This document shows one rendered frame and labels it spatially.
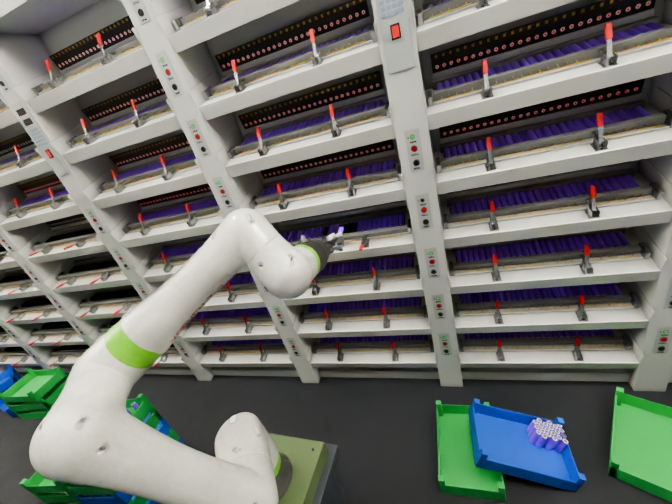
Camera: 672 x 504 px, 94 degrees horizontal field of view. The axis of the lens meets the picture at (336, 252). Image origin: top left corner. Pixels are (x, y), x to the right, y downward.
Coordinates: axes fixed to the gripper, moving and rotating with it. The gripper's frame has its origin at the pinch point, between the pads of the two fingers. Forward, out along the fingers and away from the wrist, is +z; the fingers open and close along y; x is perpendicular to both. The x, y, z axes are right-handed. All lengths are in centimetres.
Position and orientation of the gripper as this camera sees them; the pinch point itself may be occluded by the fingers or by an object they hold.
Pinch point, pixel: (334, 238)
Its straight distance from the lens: 101.5
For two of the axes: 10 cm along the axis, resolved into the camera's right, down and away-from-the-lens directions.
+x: 1.9, 9.6, 2.1
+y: -9.4, 1.1, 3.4
